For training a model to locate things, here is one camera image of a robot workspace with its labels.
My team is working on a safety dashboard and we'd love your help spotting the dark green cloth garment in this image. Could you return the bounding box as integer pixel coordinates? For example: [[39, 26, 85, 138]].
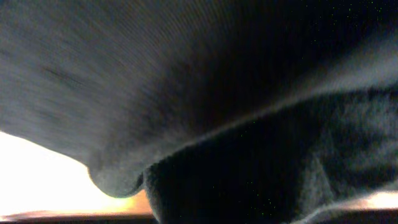
[[1, 0, 397, 223]]

